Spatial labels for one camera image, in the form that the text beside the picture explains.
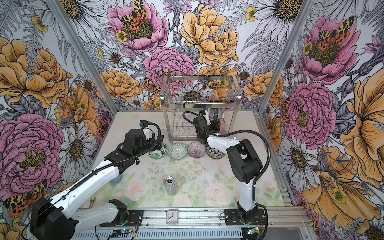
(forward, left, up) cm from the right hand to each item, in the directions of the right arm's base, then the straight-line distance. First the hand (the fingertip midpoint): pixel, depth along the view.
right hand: (217, 125), depth 95 cm
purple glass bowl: (-10, +14, -13) cm, 21 cm away
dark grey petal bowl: (+12, -2, -2) cm, 13 cm away
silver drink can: (-36, +26, -1) cm, 45 cm away
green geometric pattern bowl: (-11, +25, -12) cm, 30 cm away
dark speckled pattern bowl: (-12, +2, -13) cm, 18 cm away
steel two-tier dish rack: (+31, +23, 0) cm, 39 cm away
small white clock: (-47, +26, -12) cm, 55 cm away
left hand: (-14, +36, +6) cm, 39 cm away
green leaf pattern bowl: (-12, +37, -13) cm, 41 cm away
